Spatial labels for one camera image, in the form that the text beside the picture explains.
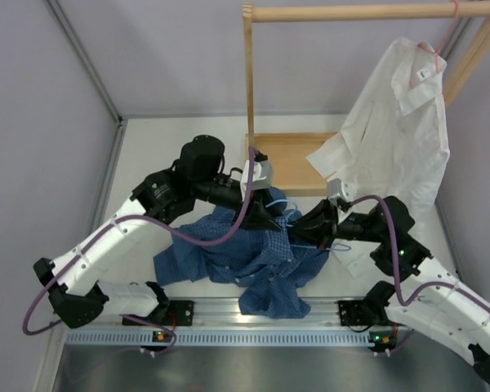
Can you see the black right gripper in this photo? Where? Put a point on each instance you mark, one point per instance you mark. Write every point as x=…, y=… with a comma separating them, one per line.
x=320, y=226

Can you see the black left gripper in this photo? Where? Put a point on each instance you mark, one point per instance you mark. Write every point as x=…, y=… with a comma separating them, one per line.
x=257, y=216

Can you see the blue checked shirt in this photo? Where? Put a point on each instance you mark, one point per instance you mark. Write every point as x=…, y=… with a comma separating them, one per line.
x=268, y=265

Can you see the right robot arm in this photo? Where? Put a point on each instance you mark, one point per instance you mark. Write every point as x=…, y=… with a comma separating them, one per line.
x=421, y=293

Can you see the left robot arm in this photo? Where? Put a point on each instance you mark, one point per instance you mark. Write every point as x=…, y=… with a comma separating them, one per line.
x=73, y=282

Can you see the white shirt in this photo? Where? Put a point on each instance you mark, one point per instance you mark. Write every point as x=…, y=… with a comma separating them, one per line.
x=394, y=141

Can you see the wooden clothes rack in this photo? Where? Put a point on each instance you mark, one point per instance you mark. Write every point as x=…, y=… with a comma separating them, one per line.
x=288, y=151

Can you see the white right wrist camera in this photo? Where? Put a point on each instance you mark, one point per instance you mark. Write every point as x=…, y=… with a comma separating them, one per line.
x=341, y=194

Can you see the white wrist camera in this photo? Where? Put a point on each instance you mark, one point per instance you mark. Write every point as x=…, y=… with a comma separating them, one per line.
x=262, y=173
x=341, y=194

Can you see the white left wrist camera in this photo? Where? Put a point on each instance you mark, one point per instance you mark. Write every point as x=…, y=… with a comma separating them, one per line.
x=262, y=173

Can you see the black right base bracket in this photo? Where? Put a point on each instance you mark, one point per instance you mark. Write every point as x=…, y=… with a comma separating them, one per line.
x=356, y=313

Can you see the black base bracket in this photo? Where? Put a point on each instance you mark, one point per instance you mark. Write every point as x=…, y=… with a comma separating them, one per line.
x=356, y=313
x=179, y=314

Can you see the aluminium mounting rail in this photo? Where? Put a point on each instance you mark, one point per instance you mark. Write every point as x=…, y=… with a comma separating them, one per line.
x=219, y=322

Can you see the black left base bracket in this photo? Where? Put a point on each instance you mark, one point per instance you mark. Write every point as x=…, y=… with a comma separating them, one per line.
x=179, y=314

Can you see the aluminium corner frame profile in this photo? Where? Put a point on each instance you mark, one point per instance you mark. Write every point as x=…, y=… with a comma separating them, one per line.
x=63, y=21

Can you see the pink wire hanger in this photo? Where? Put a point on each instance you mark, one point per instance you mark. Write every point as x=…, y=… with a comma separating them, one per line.
x=449, y=32

